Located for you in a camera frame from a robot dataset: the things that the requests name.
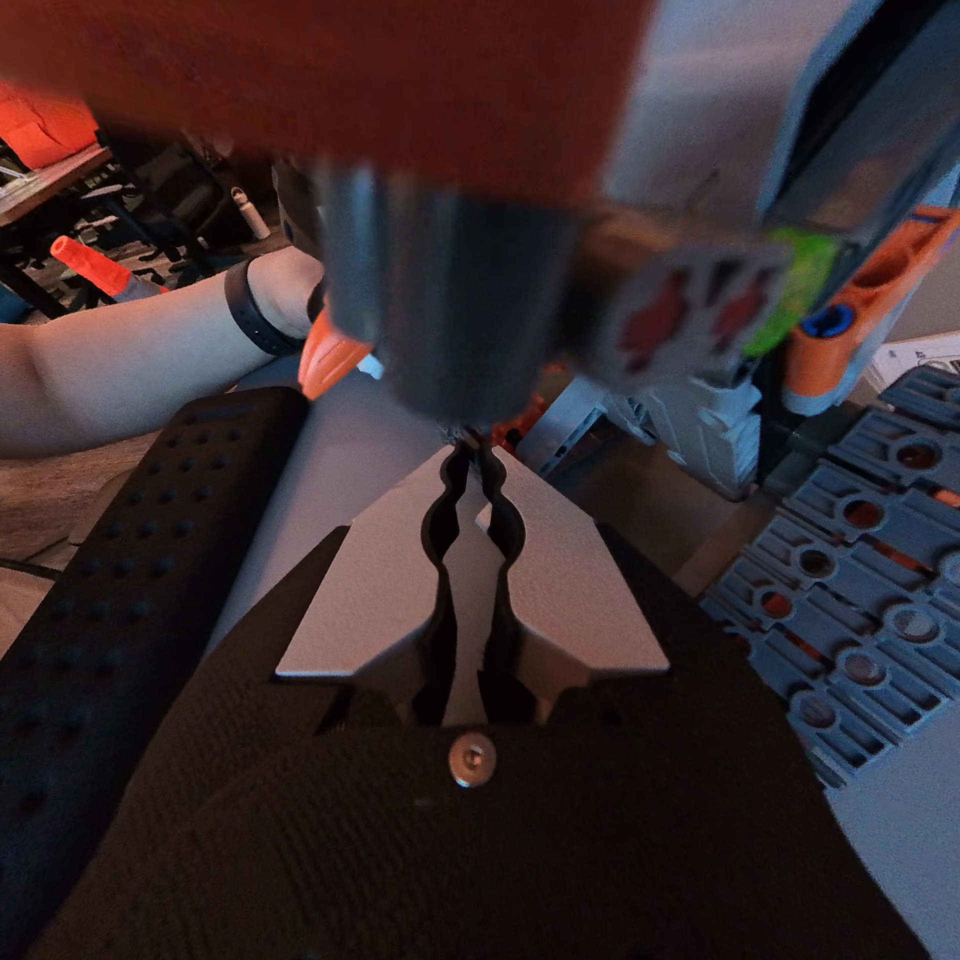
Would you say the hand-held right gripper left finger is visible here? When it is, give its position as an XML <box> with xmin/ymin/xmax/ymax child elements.
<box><xmin>274</xmin><ymin>444</ymin><xmax>470</xmax><ymax>727</ymax></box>

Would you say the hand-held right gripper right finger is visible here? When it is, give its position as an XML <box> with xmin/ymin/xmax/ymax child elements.
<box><xmin>474</xmin><ymin>444</ymin><xmax>672</xmax><ymax>727</ymax></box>

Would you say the grey orange tracked toy robot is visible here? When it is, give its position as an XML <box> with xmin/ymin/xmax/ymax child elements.
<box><xmin>0</xmin><ymin>0</ymin><xmax>960</xmax><ymax>790</ymax></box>

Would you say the person's left forearm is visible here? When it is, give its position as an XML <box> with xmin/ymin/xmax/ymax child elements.
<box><xmin>0</xmin><ymin>273</ymin><xmax>249</xmax><ymax>460</ymax></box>

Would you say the grey desk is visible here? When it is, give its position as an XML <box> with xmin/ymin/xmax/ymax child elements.
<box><xmin>206</xmin><ymin>356</ymin><xmax>960</xmax><ymax>960</ymax></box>

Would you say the person's left hand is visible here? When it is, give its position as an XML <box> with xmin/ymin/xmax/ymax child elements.
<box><xmin>247</xmin><ymin>246</ymin><xmax>327</xmax><ymax>342</ymax></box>

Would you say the white water bottle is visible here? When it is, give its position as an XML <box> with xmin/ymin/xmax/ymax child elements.
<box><xmin>228</xmin><ymin>187</ymin><xmax>271</xmax><ymax>241</ymax></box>

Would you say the black wristband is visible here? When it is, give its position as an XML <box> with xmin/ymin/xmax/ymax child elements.
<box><xmin>223</xmin><ymin>257</ymin><xmax>305</xmax><ymax>357</ymax></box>

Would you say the black office chair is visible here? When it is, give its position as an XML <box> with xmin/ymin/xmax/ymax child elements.
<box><xmin>97</xmin><ymin>131</ymin><xmax>241</xmax><ymax>265</ymax></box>

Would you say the orange traffic cone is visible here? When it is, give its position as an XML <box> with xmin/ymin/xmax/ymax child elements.
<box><xmin>51</xmin><ymin>234</ymin><xmax>168</xmax><ymax>303</ymax></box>

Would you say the wooden table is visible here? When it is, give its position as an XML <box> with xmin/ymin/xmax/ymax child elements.
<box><xmin>0</xmin><ymin>146</ymin><xmax>114</xmax><ymax>226</ymax></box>

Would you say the orange bag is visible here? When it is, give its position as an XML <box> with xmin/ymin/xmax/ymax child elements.
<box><xmin>0</xmin><ymin>82</ymin><xmax>100</xmax><ymax>171</ymax></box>

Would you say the white instruction booklet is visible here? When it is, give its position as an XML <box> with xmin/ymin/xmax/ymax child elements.
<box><xmin>873</xmin><ymin>341</ymin><xmax>960</xmax><ymax>391</ymax></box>

